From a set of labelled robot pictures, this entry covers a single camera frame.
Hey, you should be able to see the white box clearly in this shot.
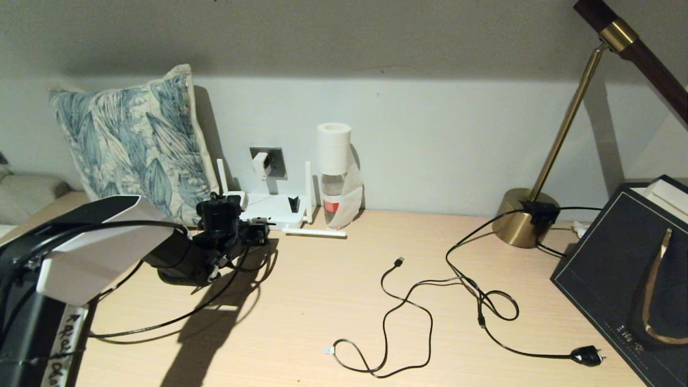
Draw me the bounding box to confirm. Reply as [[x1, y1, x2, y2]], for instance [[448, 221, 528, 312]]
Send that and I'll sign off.
[[628, 179, 688, 226]]

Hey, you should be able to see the blue leaf pattern pillow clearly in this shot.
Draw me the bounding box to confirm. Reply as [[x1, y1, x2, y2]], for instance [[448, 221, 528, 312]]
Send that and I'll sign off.
[[48, 64, 220, 226]]

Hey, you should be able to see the white handwritten label tape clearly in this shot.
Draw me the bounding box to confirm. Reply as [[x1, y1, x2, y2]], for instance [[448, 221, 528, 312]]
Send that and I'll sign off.
[[42, 305, 90, 387]]

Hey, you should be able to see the black usb cable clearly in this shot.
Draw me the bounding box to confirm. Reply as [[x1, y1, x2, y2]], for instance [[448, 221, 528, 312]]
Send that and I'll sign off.
[[324, 257, 485, 378]]

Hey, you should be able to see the black gift bag gold handle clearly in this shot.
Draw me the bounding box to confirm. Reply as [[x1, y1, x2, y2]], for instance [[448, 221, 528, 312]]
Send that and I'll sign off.
[[549, 175, 688, 387]]

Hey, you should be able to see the black ethernet cable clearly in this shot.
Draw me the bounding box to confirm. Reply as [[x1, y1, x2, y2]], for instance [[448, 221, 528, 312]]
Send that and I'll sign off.
[[89, 221, 277, 340]]

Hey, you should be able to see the brass desk lamp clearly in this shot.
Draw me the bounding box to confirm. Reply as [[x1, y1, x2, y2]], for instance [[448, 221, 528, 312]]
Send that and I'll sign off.
[[491, 0, 688, 249]]

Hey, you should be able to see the white router with antennas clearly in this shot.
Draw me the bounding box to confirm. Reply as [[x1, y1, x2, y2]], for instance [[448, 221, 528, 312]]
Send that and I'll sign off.
[[217, 159, 348, 238]]

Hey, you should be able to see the clear bottle red label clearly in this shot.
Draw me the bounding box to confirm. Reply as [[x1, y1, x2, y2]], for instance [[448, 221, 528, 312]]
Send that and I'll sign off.
[[321, 172, 347, 225]]

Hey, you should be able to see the grey wall socket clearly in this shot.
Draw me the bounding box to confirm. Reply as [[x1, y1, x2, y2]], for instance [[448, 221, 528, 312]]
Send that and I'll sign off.
[[249, 147, 288, 181]]

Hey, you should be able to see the black lamp switch box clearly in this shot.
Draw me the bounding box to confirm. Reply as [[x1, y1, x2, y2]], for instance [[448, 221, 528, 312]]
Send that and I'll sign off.
[[519, 200, 560, 226]]

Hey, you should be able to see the black lamp power cord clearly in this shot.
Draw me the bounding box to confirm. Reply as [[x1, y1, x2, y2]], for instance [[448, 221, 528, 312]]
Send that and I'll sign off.
[[445, 207, 605, 367]]

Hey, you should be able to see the white paper roll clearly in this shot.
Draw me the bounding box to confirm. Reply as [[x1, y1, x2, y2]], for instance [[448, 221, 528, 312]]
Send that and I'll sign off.
[[317, 123, 353, 176]]

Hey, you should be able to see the grey sofa cushion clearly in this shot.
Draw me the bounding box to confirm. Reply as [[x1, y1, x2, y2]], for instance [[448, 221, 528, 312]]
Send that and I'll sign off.
[[0, 172, 71, 224]]

